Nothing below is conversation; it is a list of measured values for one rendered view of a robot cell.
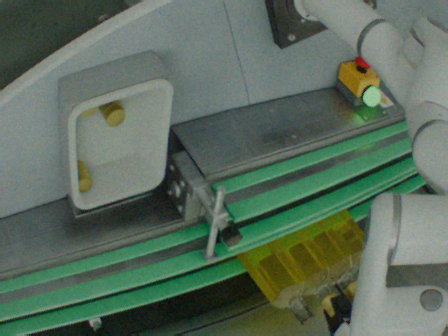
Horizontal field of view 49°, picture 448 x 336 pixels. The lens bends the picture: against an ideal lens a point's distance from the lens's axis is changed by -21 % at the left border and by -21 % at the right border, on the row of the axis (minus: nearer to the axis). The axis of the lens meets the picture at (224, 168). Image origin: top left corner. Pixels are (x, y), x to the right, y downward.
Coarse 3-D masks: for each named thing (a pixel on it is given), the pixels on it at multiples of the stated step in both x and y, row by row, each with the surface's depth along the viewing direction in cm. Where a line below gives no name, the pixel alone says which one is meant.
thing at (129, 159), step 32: (128, 96) 92; (160, 96) 88; (96, 128) 93; (128, 128) 97; (160, 128) 92; (96, 160) 98; (128, 160) 101; (160, 160) 96; (96, 192) 95; (128, 192) 97
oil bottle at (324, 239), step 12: (312, 228) 109; (324, 228) 110; (312, 240) 107; (324, 240) 107; (336, 240) 108; (324, 252) 105; (336, 252) 105; (348, 252) 106; (336, 264) 103; (348, 264) 104; (336, 276) 103
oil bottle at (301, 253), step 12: (276, 240) 107; (288, 240) 106; (300, 240) 106; (288, 252) 104; (300, 252) 104; (312, 252) 105; (300, 264) 102; (312, 264) 103; (324, 264) 103; (312, 276) 101; (324, 276) 101; (312, 288) 101
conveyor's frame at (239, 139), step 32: (320, 96) 117; (384, 96) 122; (192, 128) 105; (224, 128) 106; (256, 128) 107; (288, 128) 108; (320, 128) 110; (352, 128) 112; (224, 160) 100; (256, 160) 102; (160, 192) 107; (0, 224) 94; (32, 224) 96; (64, 224) 97; (96, 224) 99; (128, 224) 100; (160, 224) 101; (0, 256) 89; (32, 256) 91; (64, 256) 93
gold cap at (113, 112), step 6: (108, 102) 88; (114, 102) 88; (102, 108) 88; (108, 108) 87; (114, 108) 87; (120, 108) 87; (102, 114) 89; (108, 114) 87; (114, 114) 87; (120, 114) 88; (108, 120) 87; (114, 120) 88; (120, 120) 89; (114, 126) 89
